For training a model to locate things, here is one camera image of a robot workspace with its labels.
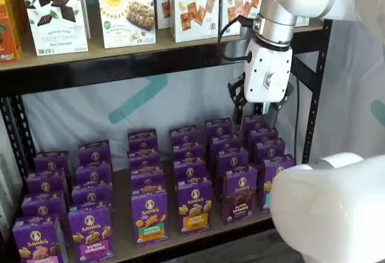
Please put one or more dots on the purple Annie's chocolate grahams box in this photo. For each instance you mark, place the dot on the purple Annie's chocolate grahams box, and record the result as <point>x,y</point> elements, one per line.
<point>224,144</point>
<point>233,160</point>
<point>218,129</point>
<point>240,196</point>

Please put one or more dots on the orange cheddar pretzel crackers box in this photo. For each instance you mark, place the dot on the orange cheddar pretzel crackers box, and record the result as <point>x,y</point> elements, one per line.
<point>195,10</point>
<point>162,4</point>

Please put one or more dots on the purple Annie's box magenta label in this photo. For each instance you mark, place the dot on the purple Annie's box magenta label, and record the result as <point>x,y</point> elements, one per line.
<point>94,154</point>
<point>90,195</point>
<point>90,236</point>
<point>93,174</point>

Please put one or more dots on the particle board shelf panel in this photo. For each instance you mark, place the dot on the particle board shelf panel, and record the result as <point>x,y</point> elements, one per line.
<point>120,215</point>
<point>93,49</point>

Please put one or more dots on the black metal shelf rack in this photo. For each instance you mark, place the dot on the black metal shelf rack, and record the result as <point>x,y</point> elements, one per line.
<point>120,73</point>

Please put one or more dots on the purple Annie's box teal label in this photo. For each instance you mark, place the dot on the purple Annie's box teal label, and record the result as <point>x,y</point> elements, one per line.
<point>270,151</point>
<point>276,172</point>
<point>254,123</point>
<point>261,135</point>

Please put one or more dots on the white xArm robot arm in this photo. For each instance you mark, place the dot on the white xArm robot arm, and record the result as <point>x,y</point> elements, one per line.
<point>331,209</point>

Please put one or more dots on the purple Annie's hidden veggie box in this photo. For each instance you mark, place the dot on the purple Annie's hidden veggie box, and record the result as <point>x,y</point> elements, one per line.
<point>149,215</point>
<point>144,160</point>
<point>147,180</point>
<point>142,141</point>

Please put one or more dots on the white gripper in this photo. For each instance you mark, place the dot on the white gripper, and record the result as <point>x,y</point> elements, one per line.
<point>264,73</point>

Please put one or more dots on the purple Annie's box pink label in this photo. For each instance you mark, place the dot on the purple Annie's box pink label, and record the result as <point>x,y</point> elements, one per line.
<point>52,163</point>
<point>36,242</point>
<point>45,183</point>
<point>42,206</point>

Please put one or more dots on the Simple Mills bar box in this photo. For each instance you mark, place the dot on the Simple Mills bar box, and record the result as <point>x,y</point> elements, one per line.
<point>126,19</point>

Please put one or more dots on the blue sea salt crackers box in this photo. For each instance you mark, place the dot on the blue sea salt crackers box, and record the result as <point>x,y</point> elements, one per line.
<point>237,4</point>

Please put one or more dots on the purple Annie's honey grahams box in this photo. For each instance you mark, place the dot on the purple Annie's honey grahams box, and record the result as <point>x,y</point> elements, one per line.
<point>184,136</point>
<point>189,171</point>
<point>188,153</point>
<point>195,206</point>

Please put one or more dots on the white Sweet Thins box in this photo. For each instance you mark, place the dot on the white Sweet Thins box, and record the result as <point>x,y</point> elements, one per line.
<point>85,19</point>
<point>54,34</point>

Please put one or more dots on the orange snack box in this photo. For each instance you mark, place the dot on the orange snack box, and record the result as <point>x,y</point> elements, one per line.
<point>9,19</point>

